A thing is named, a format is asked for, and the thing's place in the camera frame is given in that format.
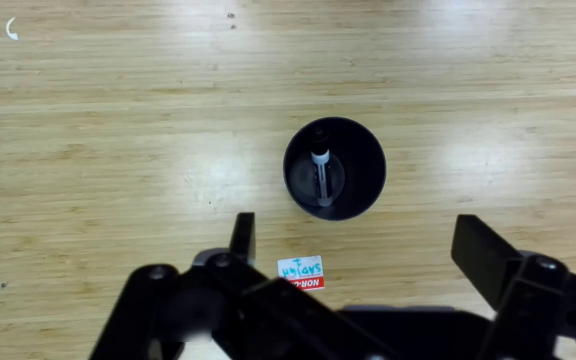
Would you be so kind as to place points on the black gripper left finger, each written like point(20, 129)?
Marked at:
point(225, 296)

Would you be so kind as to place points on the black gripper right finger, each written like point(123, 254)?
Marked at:
point(532, 294)

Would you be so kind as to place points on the white black marker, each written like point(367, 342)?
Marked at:
point(320, 156)

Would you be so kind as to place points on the black plastic cup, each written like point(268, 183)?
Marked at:
point(356, 169)

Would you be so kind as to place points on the small red white sticker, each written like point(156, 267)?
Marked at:
point(304, 272)

